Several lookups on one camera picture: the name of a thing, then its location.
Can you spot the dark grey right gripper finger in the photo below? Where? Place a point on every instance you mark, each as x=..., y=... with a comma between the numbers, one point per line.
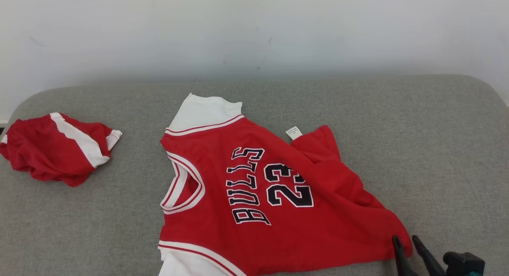
x=430, y=262
x=401, y=260

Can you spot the red Bulls basketball jersey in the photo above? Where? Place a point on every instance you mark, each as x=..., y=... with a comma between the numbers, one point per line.
x=338, y=228

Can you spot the red shorts with white stripe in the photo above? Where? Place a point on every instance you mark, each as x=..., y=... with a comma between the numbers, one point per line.
x=43, y=156

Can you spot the grey fabric sofa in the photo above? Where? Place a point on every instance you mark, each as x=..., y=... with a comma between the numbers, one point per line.
x=417, y=148

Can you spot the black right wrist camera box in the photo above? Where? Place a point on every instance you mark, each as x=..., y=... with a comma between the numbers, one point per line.
x=463, y=264

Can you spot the white wall baseboard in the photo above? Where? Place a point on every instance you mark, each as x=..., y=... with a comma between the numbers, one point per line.
x=3, y=122

